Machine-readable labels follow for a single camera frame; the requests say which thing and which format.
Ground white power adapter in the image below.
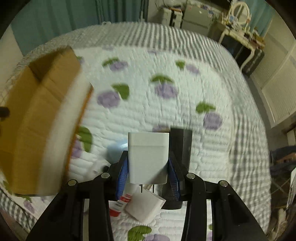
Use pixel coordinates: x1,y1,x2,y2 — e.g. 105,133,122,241
128,132,170,185

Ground brown cardboard box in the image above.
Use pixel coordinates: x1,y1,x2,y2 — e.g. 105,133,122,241
1,47,93,196

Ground grey gingham bedspread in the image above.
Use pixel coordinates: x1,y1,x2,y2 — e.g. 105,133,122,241
1,23,271,231

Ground red white tube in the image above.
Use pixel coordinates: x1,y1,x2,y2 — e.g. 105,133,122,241
109,183,138,217

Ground white paper packet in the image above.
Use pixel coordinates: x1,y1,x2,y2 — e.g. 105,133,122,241
125,187,166,225

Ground white floral quilted blanket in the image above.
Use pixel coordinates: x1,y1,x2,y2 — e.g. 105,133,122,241
0,45,271,241

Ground white dressing table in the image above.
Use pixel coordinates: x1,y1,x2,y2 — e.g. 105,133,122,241
218,21,265,72

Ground green curtain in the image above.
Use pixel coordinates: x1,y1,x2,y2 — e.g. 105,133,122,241
11,0,149,55

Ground round vanity mirror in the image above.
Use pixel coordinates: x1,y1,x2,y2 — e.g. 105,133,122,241
228,1,251,26

